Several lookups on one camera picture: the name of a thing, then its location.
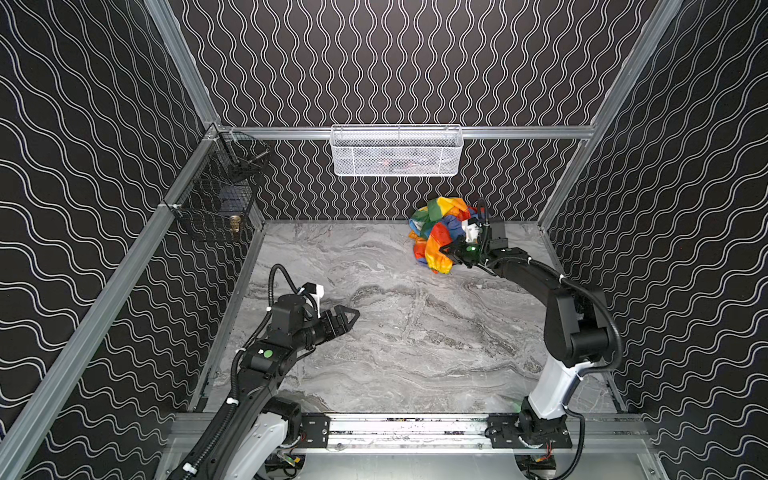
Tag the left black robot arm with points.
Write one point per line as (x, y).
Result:
(254, 423)

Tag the brass object in basket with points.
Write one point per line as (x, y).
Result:
(235, 222)

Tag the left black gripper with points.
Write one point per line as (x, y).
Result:
(325, 323)

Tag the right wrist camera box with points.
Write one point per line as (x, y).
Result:
(471, 232)

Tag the rainbow striped jacket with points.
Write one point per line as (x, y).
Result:
(439, 223)

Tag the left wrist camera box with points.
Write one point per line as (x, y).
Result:
(314, 290)

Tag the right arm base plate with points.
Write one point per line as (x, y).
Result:
(522, 431)

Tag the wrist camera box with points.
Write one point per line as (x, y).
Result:
(471, 232)
(314, 290)

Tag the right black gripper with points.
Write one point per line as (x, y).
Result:
(475, 249)

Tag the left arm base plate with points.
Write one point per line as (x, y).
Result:
(307, 431)

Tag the aluminium front rail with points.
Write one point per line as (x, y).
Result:
(353, 433)

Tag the black wire wall basket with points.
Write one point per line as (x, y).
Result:
(224, 185)

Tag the white mesh wall basket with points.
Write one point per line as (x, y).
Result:
(396, 150)

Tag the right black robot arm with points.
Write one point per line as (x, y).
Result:
(580, 335)

